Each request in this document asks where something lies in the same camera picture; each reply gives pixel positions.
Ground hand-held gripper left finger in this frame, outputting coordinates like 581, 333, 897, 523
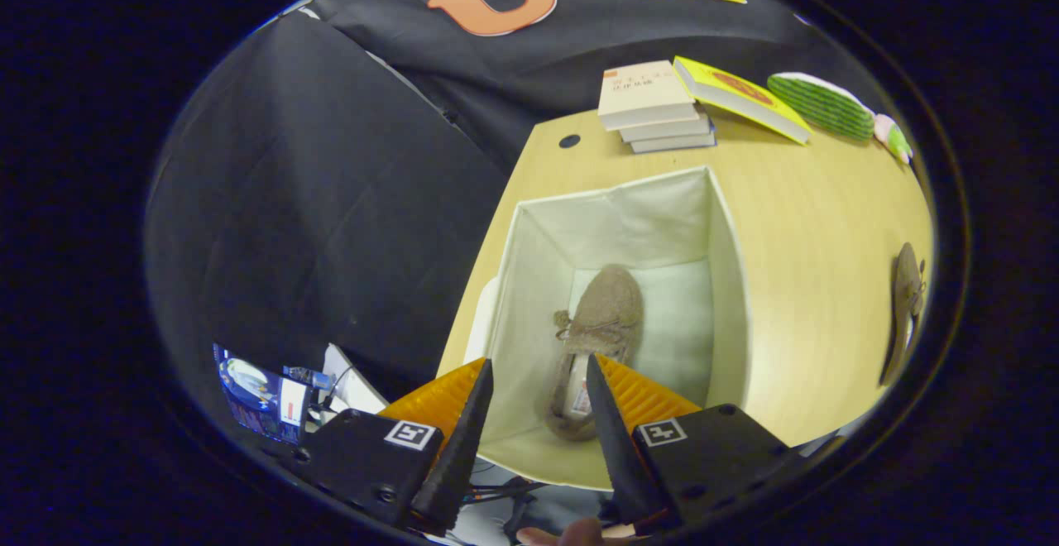
294, 357, 495, 536

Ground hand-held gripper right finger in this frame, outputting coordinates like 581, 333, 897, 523
585, 353, 807, 530

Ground brown fuzzy shoe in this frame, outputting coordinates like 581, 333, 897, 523
546, 264, 645, 442
879, 242, 927, 387

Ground cream fabric storage box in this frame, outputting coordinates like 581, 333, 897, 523
463, 165, 752, 491

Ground white paper sheets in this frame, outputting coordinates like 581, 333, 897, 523
321, 343, 390, 416

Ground blue bottle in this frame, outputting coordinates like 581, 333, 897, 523
283, 364, 338, 391

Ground blue printed carton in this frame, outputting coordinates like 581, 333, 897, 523
213, 343, 311, 445

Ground black backdrop cloth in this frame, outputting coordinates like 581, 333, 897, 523
142, 0, 894, 414

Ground white book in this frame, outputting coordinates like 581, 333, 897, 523
619, 112, 712, 143
629, 127, 717, 154

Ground beige paperback book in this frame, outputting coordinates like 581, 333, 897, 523
597, 60, 697, 132

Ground yellow book with red seal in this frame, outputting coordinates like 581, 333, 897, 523
672, 55, 813, 146

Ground green striped watermelon plush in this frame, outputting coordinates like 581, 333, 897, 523
767, 72, 876, 141

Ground pink and green plush toy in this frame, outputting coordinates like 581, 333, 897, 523
874, 113, 914, 163

